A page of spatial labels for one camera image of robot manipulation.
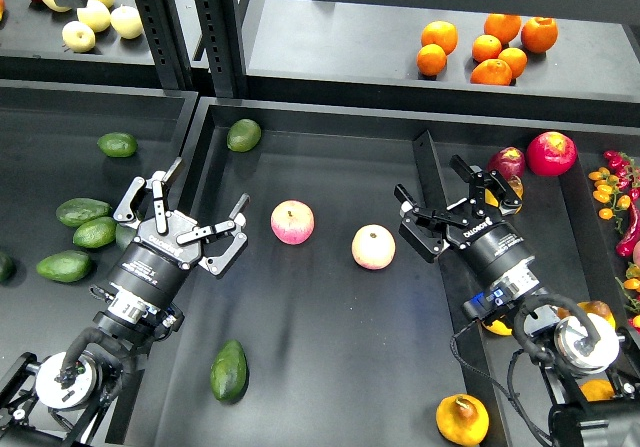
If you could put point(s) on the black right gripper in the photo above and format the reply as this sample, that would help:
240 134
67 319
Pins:
492 249

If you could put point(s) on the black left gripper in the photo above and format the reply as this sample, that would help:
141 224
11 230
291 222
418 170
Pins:
154 266

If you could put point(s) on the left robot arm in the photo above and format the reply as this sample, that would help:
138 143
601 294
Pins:
62 400

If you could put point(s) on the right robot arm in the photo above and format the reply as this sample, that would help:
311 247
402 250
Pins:
594 403

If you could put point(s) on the dark avocado beside cluster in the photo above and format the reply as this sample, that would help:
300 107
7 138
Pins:
124 235

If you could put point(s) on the green avocado at tray corner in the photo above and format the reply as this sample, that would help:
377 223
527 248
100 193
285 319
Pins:
243 135

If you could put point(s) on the green avocado lower cluster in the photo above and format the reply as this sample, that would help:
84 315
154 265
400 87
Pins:
65 267

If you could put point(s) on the dark avocado at left edge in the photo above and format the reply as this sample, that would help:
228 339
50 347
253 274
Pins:
7 266

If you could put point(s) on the pale yellow pear right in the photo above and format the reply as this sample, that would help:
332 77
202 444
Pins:
126 21

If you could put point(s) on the pale yellow pear front left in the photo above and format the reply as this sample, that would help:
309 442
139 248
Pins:
78 37

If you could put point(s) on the pale yellow pear middle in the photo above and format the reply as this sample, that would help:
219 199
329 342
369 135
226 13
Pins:
95 15

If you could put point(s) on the dark red apple right tray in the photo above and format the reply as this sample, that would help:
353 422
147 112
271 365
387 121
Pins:
509 162

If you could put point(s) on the pale pink apple right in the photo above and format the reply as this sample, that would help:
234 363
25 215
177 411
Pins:
373 247

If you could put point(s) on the pink apple left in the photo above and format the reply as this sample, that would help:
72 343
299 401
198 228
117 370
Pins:
292 222

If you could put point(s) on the orange bottom front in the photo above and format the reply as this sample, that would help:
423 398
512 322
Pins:
492 72

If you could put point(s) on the orange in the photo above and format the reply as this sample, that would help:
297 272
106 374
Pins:
504 27
441 33
431 59
539 34
492 72

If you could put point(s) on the black left tray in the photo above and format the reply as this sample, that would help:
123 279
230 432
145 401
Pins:
49 154

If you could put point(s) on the black tray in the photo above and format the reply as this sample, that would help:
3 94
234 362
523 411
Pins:
49 154
337 355

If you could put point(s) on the orange lower left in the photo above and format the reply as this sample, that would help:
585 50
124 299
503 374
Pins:
431 59

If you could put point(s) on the orange cherry tomato bunch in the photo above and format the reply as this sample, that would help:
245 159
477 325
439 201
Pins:
610 191

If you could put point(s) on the orange right small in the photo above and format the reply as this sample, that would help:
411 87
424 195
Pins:
516 59

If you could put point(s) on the orange small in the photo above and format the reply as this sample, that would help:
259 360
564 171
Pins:
486 47
516 59

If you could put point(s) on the orange centre small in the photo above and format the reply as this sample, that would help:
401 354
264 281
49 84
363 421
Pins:
486 47

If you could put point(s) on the red cherry tomato bunch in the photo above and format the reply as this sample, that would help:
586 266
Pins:
622 167

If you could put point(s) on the red chili pepper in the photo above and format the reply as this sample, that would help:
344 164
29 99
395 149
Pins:
626 245

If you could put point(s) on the orange top left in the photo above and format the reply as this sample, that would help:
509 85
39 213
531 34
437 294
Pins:
441 33

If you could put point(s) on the black tray divider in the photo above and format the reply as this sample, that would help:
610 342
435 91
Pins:
459 285

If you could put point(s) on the black centre tray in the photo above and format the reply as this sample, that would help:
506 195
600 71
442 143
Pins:
337 355

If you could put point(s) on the orange top centre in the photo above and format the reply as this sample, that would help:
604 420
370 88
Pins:
504 27

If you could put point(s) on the orange top right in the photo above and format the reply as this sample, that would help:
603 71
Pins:
539 34

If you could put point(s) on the orange tomatoes at right edge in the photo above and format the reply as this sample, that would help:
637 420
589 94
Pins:
630 289

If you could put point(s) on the black shelf upright posts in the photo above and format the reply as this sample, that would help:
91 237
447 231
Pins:
197 45

